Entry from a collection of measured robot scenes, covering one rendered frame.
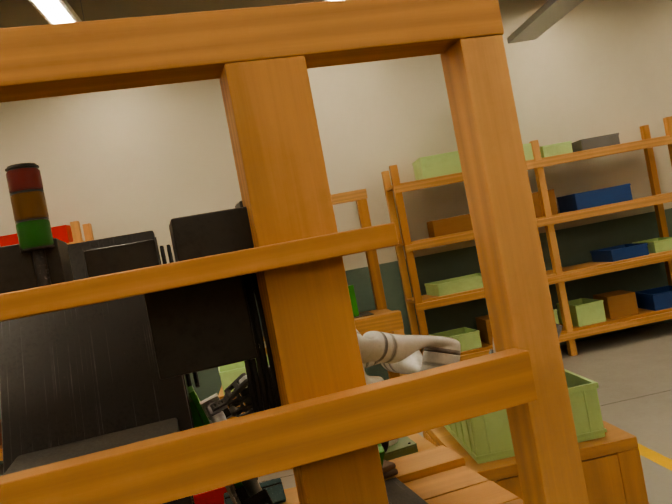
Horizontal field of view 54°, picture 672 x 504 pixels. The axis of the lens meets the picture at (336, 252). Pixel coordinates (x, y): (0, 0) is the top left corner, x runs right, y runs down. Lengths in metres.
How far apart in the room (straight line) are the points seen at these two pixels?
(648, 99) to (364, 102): 3.21
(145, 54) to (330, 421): 0.66
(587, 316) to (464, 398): 6.09
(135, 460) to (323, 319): 0.37
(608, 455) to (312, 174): 1.43
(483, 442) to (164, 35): 1.51
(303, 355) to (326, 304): 0.09
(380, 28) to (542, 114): 6.60
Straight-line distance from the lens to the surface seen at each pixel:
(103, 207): 7.20
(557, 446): 1.35
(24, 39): 1.17
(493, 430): 2.14
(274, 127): 1.14
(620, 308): 7.44
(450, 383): 1.17
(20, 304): 1.07
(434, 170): 6.72
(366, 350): 1.47
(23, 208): 1.14
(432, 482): 1.82
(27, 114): 7.53
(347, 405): 1.11
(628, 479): 2.28
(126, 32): 1.17
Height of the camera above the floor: 1.52
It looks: level
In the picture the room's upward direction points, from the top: 11 degrees counter-clockwise
